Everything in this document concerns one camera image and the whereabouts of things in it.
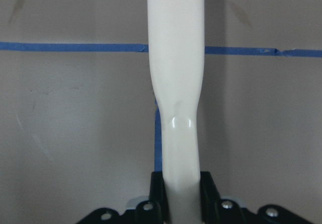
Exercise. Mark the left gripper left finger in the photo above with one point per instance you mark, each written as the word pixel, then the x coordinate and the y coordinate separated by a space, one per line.
pixel 155 209

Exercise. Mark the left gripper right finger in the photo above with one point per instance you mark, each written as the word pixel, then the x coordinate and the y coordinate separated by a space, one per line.
pixel 214 208

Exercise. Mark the cream hand brush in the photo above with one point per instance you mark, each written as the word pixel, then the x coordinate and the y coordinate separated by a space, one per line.
pixel 176 59

